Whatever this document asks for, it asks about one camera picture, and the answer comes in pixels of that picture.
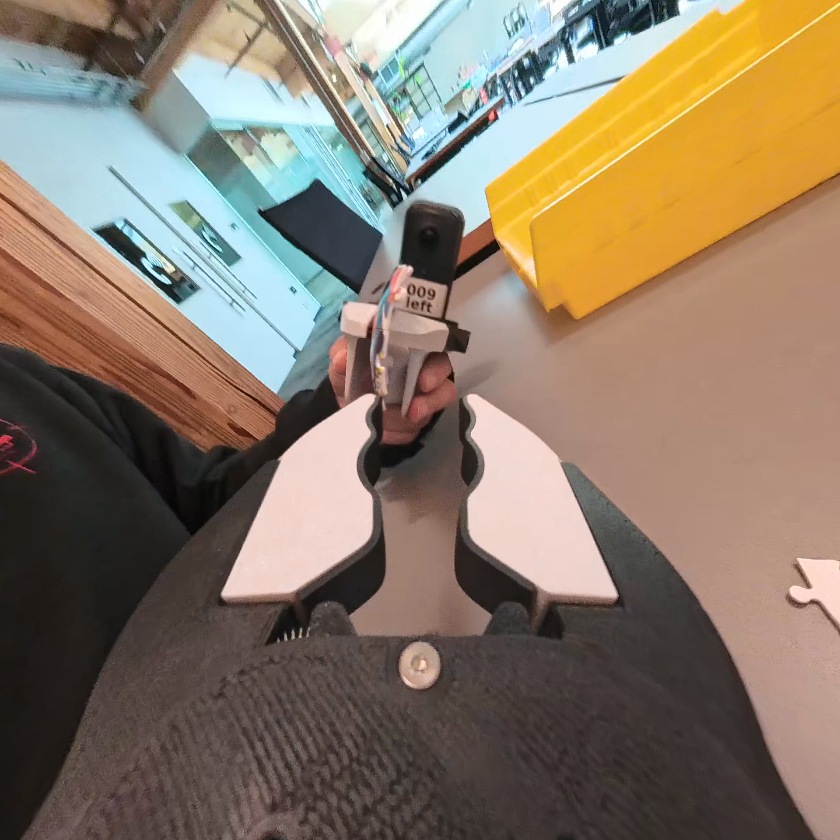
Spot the dark wall panel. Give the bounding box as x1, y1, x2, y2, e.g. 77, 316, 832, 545
92, 219, 201, 305
169, 199, 242, 267

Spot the yellow plastic bin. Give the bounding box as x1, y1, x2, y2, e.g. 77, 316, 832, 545
528, 13, 840, 320
484, 0, 840, 290

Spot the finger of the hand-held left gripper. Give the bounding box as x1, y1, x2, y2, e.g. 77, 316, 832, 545
340, 302, 394, 403
394, 319, 452, 416

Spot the person's left forearm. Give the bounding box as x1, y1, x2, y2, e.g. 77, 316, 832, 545
177, 387, 437, 536

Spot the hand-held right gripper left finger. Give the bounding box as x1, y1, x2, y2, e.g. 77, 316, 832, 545
220, 394, 387, 618

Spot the person's left hand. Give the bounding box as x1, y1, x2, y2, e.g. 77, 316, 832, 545
328, 335, 458, 446

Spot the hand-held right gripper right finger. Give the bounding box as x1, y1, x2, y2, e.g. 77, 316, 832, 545
455, 394, 622, 627

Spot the person's black sweatshirt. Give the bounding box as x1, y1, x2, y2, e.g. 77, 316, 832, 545
0, 344, 201, 840

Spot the black chair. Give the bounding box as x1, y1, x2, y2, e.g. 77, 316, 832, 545
258, 178, 385, 294

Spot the thick wooden beam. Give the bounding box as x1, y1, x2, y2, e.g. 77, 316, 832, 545
0, 161, 284, 452

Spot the coloured wire bundle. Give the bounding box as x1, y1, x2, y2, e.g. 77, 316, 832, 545
372, 262, 415, 399

